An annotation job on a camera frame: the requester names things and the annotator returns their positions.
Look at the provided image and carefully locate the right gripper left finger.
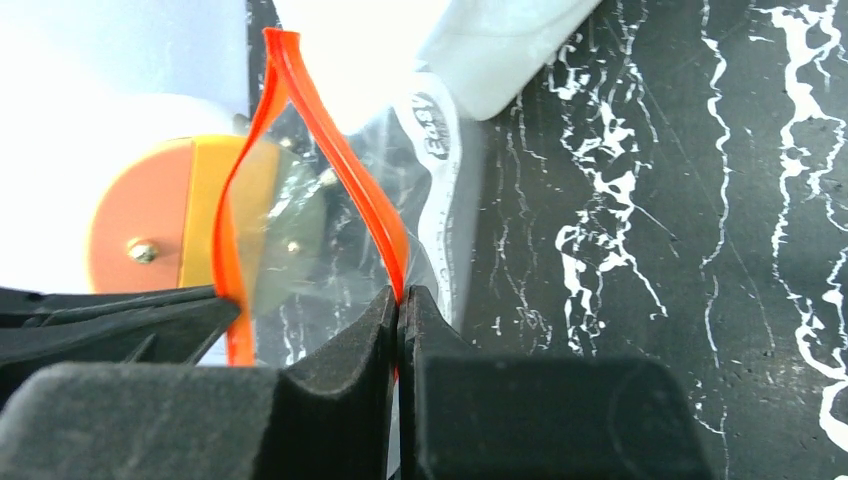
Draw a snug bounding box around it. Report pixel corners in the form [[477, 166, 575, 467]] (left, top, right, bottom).
[[1, 294, 397, 479]]

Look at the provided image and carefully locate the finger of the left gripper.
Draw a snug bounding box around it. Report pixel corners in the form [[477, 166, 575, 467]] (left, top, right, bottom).
[[1, 286, 240, 398]]

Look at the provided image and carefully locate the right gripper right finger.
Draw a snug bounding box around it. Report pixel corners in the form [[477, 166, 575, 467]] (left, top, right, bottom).
[[397, 286, 713, 479]]

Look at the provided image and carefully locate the clear orange-zip bag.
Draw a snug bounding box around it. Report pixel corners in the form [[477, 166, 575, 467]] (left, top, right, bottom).
[[212, 27, 483, 367]]

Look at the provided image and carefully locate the white plastic bin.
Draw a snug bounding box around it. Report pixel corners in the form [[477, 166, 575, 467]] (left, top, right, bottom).
[[274, 0, 598, 133]]

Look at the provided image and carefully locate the cream orange cylinder appliance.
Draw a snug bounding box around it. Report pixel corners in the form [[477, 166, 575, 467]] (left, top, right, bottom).
[[1, 94, 327, 313]]

